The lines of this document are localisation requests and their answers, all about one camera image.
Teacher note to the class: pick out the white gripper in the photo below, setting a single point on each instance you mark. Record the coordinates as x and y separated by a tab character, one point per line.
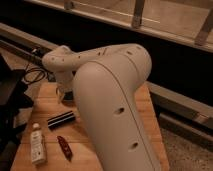
64	82

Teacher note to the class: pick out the black striped eraser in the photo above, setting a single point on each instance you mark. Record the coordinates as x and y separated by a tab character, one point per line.
61	119

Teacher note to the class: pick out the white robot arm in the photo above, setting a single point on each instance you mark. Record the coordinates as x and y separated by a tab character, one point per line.
103	82

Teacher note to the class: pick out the dark ceramic bowl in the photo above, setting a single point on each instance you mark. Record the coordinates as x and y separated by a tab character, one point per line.
68	96

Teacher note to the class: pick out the wooden board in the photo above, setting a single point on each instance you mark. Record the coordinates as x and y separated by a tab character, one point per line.
46	105

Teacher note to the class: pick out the black chair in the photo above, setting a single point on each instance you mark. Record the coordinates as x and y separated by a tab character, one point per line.
12	98

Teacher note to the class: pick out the red pocket knife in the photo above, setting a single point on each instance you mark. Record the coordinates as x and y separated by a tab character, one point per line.
65	147

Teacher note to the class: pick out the white glue bottle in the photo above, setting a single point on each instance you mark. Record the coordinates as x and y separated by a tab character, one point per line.
37	143

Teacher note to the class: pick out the metal rail frame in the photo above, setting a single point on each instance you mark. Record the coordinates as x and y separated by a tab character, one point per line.
181	79

